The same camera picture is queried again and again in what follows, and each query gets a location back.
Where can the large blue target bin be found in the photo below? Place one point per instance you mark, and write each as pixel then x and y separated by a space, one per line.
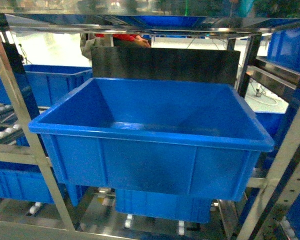
pixel 162 136

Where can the black back panel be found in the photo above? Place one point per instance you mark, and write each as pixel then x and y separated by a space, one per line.
pixel 176 64

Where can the blue bin under target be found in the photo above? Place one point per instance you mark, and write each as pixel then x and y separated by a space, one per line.
pixel 164 206

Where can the blue bin left rear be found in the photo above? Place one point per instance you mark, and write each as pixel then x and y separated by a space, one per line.
pixel 51 82

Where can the steel rack top beam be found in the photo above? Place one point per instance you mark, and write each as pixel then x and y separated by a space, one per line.
pixel 148 24

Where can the blue bin lower left rack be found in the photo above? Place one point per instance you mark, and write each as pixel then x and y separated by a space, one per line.
pixel 23 182

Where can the steel rack upright post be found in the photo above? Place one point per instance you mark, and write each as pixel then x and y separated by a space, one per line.
pixel 19 91

